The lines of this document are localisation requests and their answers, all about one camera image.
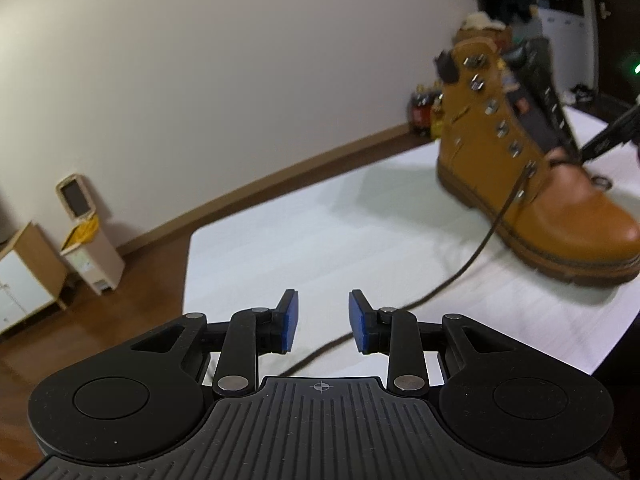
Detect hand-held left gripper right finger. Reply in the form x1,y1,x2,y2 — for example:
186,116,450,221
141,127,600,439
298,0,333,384
348,289,507,399

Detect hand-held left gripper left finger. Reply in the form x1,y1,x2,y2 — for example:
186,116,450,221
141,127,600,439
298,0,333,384
131,289,301,399

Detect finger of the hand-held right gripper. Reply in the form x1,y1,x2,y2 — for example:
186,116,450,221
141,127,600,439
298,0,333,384
577,107,640,163

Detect tan leather boot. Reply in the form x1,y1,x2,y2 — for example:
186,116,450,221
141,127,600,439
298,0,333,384
432,35,640,285

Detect dark brown shoelace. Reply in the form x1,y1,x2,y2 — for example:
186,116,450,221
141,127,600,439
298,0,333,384
279,152,611,377

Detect dark wooden door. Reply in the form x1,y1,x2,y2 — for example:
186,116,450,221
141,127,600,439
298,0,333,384
595,0,640,106

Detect cardboard box red print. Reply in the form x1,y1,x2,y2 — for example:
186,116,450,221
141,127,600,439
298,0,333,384
460,12,516,48

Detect cluster of drink bottles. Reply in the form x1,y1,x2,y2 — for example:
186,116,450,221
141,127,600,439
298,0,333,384
409,85,446,141

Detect white trash bin beige lid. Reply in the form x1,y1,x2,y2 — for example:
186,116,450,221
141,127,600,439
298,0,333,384
55,173,126,296

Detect wooden cabinet white doors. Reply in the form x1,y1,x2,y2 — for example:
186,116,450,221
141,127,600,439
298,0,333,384
0,221,70,336

